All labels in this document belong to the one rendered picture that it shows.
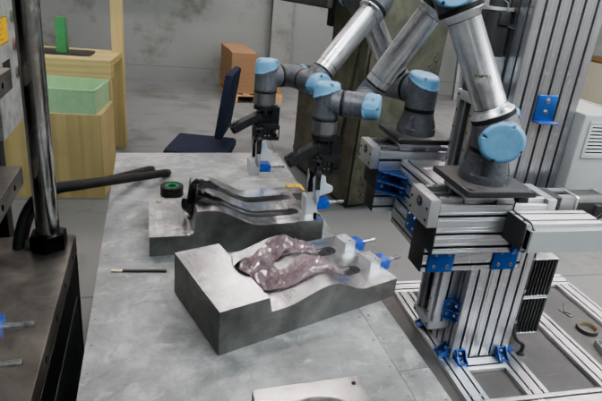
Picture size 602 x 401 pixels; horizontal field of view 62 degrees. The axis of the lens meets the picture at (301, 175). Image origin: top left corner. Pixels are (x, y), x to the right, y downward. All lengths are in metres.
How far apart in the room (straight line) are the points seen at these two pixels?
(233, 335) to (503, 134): 0.83
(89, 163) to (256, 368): 2.83
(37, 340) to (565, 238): 1.39
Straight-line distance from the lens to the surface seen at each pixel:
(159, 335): 1.19
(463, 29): 1.37
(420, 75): 1.96
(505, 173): 1.59
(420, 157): 2.02
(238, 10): 7.91
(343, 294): 1.24
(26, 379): 1.17
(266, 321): 1.14
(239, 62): 6.72
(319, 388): 0.98
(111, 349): 1.17
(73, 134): 3.71
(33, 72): 1.41
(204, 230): 1.44
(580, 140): 1.91
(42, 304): 1.36
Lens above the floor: 1.54
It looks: 21 degrees down
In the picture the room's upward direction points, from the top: 6 degrees clockwise
